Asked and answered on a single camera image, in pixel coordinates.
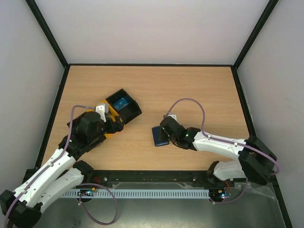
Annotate black bin right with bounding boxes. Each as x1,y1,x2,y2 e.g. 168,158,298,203
106,88,142,124

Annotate navy blue card holder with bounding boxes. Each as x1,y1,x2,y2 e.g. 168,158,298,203
152,126,170,147

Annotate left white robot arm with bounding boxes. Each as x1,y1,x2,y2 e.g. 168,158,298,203
0,111,124,228

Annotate black enclosure frame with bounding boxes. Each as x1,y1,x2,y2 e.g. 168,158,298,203
0,0,304,228

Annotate blue card in bin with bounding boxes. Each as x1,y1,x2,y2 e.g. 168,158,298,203
114,97,129,111

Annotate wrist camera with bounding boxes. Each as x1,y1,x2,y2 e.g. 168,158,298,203
95,103,109,122
163,114,177,121

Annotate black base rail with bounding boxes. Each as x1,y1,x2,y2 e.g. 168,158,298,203
92,170,214,189

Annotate black bin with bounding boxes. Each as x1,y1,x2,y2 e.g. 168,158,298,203
67,115,82,131
106,88,142,124

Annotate black bin left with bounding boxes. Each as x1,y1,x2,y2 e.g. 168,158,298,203
67,115,82,131

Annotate loose purple cable loop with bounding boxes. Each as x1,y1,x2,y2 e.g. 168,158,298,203
77,182,119,225

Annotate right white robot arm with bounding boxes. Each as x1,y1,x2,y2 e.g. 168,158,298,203
160,115,277,186

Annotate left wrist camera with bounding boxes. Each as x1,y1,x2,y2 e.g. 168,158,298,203
95,103,109,122

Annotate light blue cable duct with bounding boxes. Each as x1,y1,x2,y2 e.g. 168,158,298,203
61,189,210,199

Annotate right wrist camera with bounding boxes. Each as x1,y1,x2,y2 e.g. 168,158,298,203
163,114,177,121

